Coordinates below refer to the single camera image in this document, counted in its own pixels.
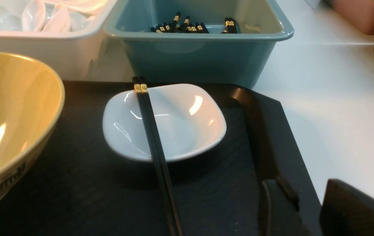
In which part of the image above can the pile of white spoons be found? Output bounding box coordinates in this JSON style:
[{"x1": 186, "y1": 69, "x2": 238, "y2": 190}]
[{"x1": 0, "y1": 0, "x2": 108, "y2": 33}]

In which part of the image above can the blue chopstick bin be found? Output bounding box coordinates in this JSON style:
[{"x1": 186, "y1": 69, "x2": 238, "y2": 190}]
[{"x1": 104, "y1": 0, "x2": 294, "y2": 88}]

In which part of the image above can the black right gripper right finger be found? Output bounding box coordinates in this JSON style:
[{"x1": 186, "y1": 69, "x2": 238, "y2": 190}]
[{"x1": 319, "y1": 179, "x2": 374, "y2": 236}]

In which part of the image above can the white spoon bin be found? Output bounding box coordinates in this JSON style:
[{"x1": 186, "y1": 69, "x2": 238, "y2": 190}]
[{"x1": 0, "y1": 0, "x2": 133, "y2": 82}]

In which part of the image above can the pile of black chopsticks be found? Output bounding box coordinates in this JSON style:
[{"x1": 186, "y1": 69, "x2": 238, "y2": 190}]
[{"x1": 150, "y1": 12, "x2": 240, "y2": 34}]

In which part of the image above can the yellow noodle bowl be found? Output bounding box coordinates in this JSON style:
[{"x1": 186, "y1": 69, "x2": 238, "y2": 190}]
[{"x1": 0, "y1": 52, "x2": 65, "y2": 200}]

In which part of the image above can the white square sauce dish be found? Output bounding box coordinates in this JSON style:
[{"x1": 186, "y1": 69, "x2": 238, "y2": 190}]
[{"x1": 102, "y1": 84, "x2": 227, "y2": 163}]

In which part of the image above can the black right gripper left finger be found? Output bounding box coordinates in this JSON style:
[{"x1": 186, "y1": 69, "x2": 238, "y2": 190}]
[{"x1": 258, "y1": 176, "x2": 310, "y2": 236}]

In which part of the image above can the black chopstick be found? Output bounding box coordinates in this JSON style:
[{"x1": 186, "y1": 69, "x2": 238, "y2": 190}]
[
  {"x1": 138, "y1": 76, "x2": 184, "y2": 236},
  {"x1": 132, "y1": 77, "x2": 178, "y2": 236}
]

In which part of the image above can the pink bin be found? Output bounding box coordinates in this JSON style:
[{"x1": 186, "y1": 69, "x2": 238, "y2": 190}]
[{"x1": 324, "y1": 0, "x2": 374, "y2": 35}]

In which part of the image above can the black serving tray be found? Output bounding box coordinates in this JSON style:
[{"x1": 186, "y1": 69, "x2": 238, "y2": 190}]
[{"x1": 0, "y1": 82, "x2": 322, "y2": 236}]

